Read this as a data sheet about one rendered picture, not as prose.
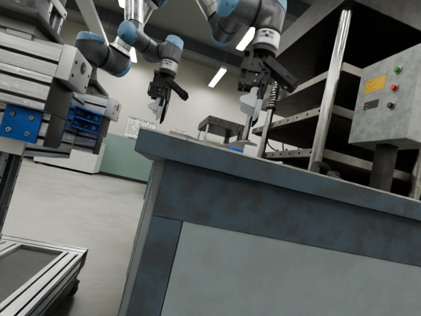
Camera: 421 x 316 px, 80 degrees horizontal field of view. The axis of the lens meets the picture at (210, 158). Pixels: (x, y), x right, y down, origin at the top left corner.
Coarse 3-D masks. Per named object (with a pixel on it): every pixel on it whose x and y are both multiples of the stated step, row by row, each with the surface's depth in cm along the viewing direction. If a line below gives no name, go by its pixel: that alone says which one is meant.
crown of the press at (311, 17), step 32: (320, 0) 156; (352, 0) 130; (384, 0) 134; (416, 0) 139; (288, 32) 192; (320, 32) 160; (352, 32) 153; (384, 32) 147; (416, 32) 141; (288, 64) 209; (320, 64) 196; (352, 64) 187
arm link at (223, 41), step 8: (200, 0) 78; (208, 0) 77; (216, 0) 77; (200, 8) 81; (208, 8) 78; (208, 16) 79; (216, 16) 78; (216, 24) 78; (216, 32) 80; (224, 32) 77; (216, 40) 83; (224, 40) 81
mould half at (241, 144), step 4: (172, 132) 100; (176, 132) 100; (180, 136) 101; (184, 136) 101; (188, 136) 101; (200, 140) 102; (244, 140) 107; (212, 144) 104; (224, 144) 105; (228, 144) 105; (232, 144) 106; (236, 144) 106; (240, 144) 106; (244, 144) 107; (248, 144) 107; (252, 144) 108; (256, 144) 108; (228, 148) 105; (240, 148) 106
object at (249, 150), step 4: (232, 148) 67; (236, 148) 67; (244, 148) 66; (248, 148) 66; (252, 148) 66; (256, 148) 66; (244, 152) 66; (248, 152) 66; (252, 152) 66; (256, 152) 66; (256, 156) 66
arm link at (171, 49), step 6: (168, 36) 104; (174, 36) 103; (168, 42) 103; (174, 42) 102; (180, 42) 104; (162, 48) 104; (168, 48) 102; (174, 48) 102; (180, 48) 104; (162, 54) 104; (168, 54) 102; (174, 54) 103; (180, 54) 106; (174, 60) 103
